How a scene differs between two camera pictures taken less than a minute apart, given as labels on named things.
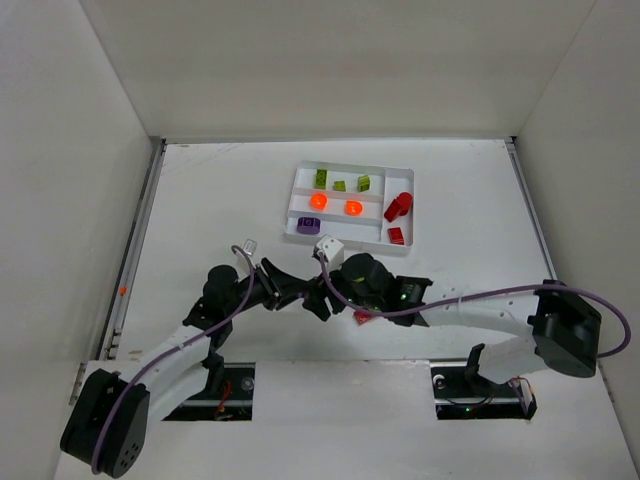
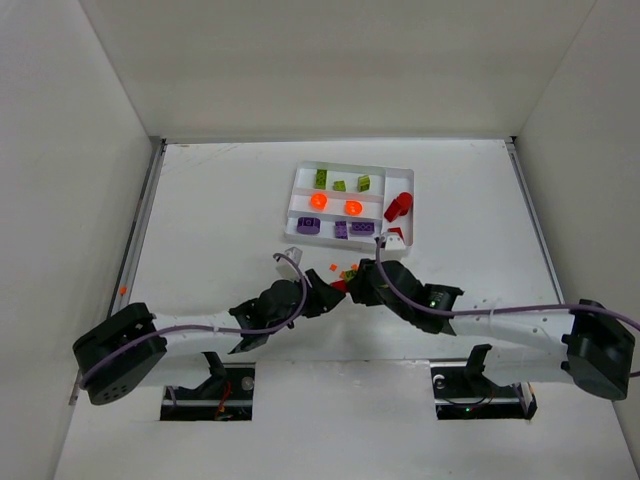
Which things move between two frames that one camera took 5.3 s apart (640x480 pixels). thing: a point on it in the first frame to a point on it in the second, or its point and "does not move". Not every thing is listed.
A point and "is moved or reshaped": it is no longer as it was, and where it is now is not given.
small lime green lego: [339, 186] does not move
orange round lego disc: [318, 201] does not move
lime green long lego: [321, 179] does not move
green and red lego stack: [362, 316] is moved or reshaped
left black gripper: [269, 285] to [315, 292]
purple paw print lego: [308, 225] does not move
